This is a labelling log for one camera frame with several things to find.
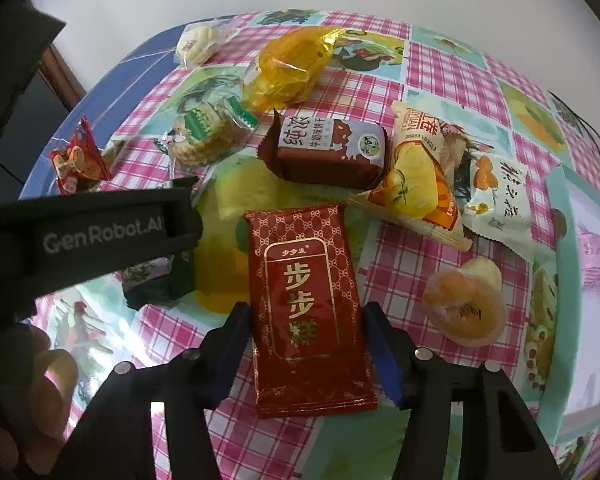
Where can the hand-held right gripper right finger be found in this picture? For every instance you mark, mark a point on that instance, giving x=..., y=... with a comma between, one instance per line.
x=386, y=362

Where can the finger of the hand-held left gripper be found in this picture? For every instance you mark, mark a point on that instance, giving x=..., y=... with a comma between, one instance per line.
x=162, y=285

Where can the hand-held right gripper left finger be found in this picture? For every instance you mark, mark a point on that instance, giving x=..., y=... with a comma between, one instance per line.
x=232, y=355

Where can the small red snack packet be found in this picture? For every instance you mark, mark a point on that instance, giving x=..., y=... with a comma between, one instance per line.
x=77, y=160

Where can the large red patterned snack packet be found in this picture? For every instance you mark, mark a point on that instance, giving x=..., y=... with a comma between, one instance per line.
x=305, y=310

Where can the green label biscuit packet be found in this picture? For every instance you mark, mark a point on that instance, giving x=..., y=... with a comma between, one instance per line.
x=202, y=132

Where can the yellow orange pastry packet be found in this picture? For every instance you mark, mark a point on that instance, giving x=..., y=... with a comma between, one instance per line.
x=420, y=185

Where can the person's left hand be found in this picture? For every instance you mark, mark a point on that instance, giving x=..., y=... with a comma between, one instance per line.
x=57, y=390

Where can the clear jelly cup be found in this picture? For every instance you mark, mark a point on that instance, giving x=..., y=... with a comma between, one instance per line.
x=462, y=302

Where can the dark wooden cabinet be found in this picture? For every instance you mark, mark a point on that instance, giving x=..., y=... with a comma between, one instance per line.
x=15, y=100

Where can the white packet with orange print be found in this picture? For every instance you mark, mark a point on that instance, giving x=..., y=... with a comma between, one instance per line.
x=500, y=200

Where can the brown boxy biscuit packet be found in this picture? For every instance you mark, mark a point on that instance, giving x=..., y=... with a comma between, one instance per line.
x=325, y=152

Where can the white pastry in clear wrapper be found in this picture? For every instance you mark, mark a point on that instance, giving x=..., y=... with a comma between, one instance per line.
x=197, y=42

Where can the yellow translucent wrapped cake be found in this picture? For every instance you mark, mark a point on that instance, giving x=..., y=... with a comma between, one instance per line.
x=287, y=67

